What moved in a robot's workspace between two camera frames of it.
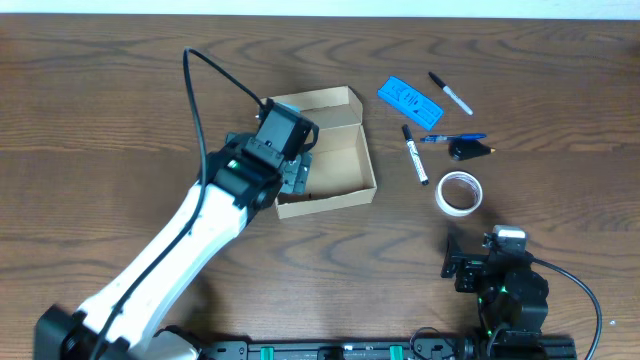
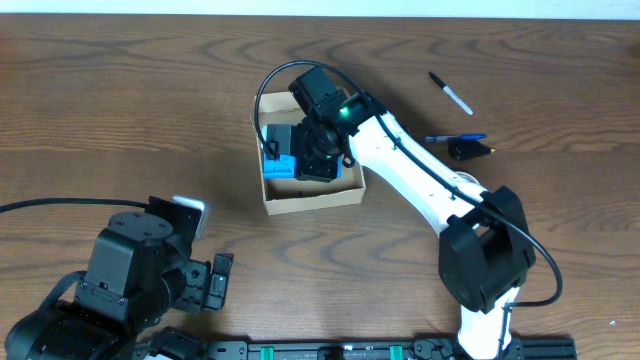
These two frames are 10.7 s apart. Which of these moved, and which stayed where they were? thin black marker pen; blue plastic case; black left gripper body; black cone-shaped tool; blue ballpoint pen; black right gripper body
Moved: black left gripper body; blue plastic case; black right gripper body
Stayed: black cone-shaped tool; thin black marker pen; blue ballpoint pen
